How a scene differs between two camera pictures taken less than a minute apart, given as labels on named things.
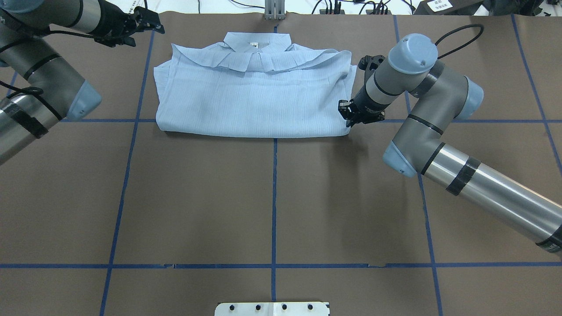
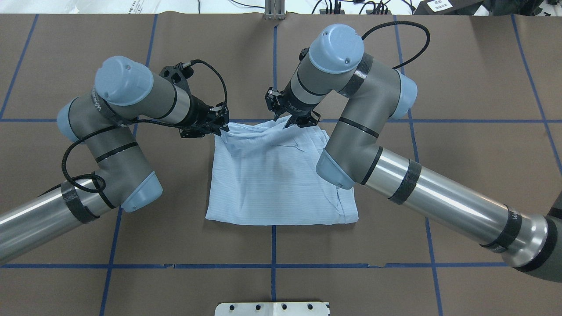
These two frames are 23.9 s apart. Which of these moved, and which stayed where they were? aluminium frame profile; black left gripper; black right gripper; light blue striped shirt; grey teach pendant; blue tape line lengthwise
Moved: black right gripper; black left gripper; light blue striped shirt
Stayed: blue tape line lengthwise; grey teach pendant; aluminium frame profile
